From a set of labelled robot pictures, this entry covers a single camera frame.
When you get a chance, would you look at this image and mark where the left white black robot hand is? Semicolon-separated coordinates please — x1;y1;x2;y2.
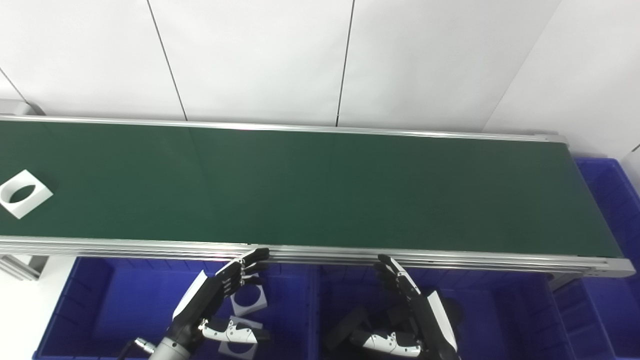
167;247;271;351

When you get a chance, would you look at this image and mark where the green conveyor belt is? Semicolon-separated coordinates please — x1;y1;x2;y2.
0;114;637;279
0;120;624;259

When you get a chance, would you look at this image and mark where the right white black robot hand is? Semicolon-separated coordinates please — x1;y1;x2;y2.
349;254;461;360

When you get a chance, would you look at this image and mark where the black plastic part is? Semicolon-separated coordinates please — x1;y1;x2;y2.
324;305;372;351

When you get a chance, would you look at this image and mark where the blue plastic bin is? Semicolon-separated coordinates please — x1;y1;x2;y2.
32;257;321;360
552;157;640;360
310;264;577;360

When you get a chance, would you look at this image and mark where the aluminium conveyor leg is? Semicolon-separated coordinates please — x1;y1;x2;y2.
0;253;49;281

